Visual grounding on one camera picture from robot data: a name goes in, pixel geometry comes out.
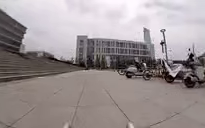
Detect tall pale tower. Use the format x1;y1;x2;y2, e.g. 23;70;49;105
142;27;152;44

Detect row of parked scooters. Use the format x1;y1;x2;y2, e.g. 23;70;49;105
116;48;205;89

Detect grey paved plaza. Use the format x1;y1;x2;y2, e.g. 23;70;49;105
0;69;205;128

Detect robot's own part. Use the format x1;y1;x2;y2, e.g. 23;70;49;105
126;121;135;128
62;121;71;128

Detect wide grey stone steps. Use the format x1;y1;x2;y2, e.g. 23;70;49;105
0;46;86;84

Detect grey building with ledges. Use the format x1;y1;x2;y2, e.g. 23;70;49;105
0;6;28;54

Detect large grey glass-fronted building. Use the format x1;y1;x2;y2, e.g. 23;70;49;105
75;34;156;69

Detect lamp pole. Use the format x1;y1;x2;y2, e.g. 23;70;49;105
159;28;170;64

